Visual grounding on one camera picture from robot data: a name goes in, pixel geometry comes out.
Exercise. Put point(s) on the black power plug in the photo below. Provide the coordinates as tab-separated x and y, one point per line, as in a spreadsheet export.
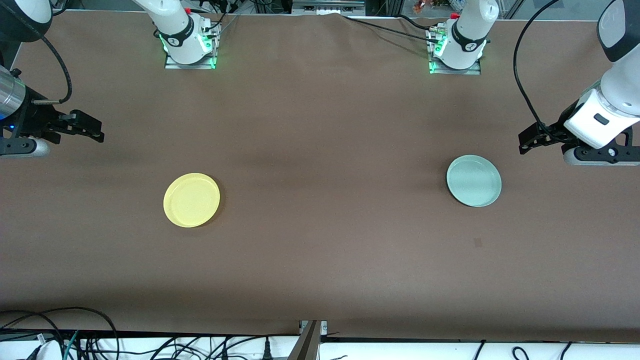
267	352

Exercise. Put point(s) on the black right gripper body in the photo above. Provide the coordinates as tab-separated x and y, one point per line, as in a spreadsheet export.
34	121

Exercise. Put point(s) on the yellow plastic plate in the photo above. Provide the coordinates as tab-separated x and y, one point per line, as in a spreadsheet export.
191	200

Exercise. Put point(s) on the pale green plastic plate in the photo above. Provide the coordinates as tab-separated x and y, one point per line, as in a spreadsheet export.
474	181

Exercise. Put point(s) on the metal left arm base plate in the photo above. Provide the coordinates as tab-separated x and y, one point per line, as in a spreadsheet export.
450	71

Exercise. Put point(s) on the orange object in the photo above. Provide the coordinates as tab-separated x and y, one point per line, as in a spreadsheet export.
422	6

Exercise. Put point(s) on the aluminium profile bar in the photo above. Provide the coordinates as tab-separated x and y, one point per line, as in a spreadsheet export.
307	345

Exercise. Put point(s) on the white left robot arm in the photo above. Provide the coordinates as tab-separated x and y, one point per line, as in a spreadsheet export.
470	30

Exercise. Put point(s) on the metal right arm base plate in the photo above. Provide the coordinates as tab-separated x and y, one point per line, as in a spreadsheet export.
175	66

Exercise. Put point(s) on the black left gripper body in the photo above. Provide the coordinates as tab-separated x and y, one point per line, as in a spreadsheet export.
551	132

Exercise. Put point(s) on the grey metal device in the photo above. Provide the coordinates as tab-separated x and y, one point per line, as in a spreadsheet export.
325	6

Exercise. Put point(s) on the brown table cover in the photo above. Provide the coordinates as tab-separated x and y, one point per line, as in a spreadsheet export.
320	260

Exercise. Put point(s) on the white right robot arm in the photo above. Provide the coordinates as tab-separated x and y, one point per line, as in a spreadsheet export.
175	30

